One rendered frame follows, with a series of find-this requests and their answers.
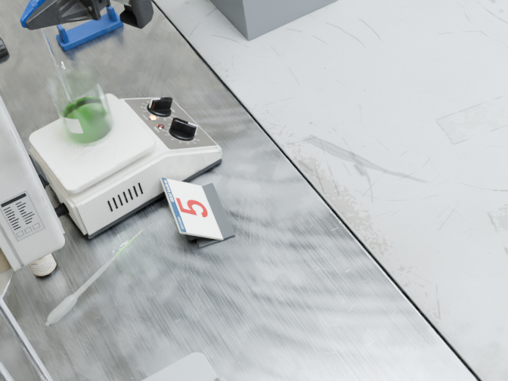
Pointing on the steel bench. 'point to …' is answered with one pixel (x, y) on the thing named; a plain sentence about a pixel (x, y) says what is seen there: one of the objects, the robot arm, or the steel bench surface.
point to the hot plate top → (85, 161)
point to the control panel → (168, 125)
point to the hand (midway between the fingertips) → (47, 6)
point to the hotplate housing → (129, 184)
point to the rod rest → (88, 30)
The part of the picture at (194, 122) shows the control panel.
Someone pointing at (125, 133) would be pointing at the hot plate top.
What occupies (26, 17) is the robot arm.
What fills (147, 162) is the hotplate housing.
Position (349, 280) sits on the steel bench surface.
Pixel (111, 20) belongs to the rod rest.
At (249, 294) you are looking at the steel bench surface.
